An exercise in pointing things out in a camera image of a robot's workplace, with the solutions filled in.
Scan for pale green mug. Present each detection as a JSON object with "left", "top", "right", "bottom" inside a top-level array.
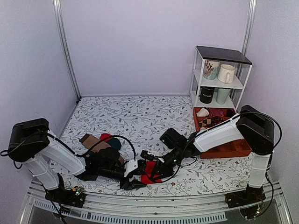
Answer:
[{"left": 216, "top": 88, "right": 231, "bottom": 105}]

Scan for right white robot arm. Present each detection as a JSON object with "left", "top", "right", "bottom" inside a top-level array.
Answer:
[{"left": 149, "top": 105, "right": 277, "bottom": 203}]

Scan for white ribbed mug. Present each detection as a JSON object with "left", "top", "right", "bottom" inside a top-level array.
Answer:
[{"left": 217, "top": 64, "right": 235, "bottom": 84}]

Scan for brown patterned rolled sock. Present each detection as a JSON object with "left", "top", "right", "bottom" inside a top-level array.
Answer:
[{"left": 199, "top": 116, "right": 222, "bottom": 128}]

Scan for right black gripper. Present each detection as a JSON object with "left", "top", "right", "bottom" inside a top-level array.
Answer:
[{"left": 151, "top": 147, "right": 185, "bottom": 182}]

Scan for floral table mat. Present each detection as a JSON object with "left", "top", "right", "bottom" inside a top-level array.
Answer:
[{"left": 50, "top": 96, "right": 252, "bottom": 197}]

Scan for black mug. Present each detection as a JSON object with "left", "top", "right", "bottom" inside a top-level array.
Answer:
[{"left": 199, "top": 87, "right": 214, "bottom": 104}]

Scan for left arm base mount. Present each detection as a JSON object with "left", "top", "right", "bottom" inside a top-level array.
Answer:
[{"left": 45, "top": 176, "right": 86, "bottom": 208}]

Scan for right black cable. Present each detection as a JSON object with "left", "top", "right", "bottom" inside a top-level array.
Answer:
[{"left": 144, "top": 140, "right": 199, "bottom": 184}]

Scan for coral pattern mug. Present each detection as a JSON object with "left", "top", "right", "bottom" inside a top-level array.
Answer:
[{"left": 203, "top": 60, "right": 220, "bottom": 80}]

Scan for left black cable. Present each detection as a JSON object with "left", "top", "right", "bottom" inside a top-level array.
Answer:
[{"left": 88, "top": 134, "right": 136, "bottom": 161}]

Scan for black cable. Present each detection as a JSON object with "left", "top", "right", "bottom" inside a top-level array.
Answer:
[
  {"left": 88, "top": 134, "right": 136, "bottom": 161},
  {"left": 144, "top": 140, "right": 199, "bottom": 184}
]

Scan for dark maroon rolled sock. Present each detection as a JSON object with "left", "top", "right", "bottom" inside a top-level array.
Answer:
[{"left": 209, "top": 108, "right": 234, "bottom": 117}]

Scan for aluminium front rail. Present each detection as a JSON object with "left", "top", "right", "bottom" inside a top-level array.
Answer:
[{"left": 20, "top": 181, "right": 295, "bottom": 224}]

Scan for orange divided organizer tray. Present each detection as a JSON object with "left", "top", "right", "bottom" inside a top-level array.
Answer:
[{"left": 193, "top": 107, "right": 251, "bottom": 159}]

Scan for white rolled sock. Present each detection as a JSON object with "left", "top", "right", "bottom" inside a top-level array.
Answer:
[{"left": 196, "top": 108, "right": 210, "bottom": 117}]

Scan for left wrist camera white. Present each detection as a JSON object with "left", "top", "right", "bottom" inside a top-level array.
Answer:
[{"left": 124, "top": 160, "right": 146, "bottom": 177}]

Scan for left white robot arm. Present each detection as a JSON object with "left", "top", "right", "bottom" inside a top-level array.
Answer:
[{"left": 1, "top": 118, "right": 146, "bottom": 203}]

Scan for red and beige sock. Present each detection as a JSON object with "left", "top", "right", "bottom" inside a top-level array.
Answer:
[{"left": 140, "top": 161, "right": 162, "bottom": 184}]

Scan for white metal shelf rack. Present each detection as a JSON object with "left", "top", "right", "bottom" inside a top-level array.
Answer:
[{"left": 190, "top": 46, "right": 253, "bottom": 111}]

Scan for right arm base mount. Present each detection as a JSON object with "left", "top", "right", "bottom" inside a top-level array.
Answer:
[{"left": 225, "top": 185, "right": 266, "bottom": 219}]

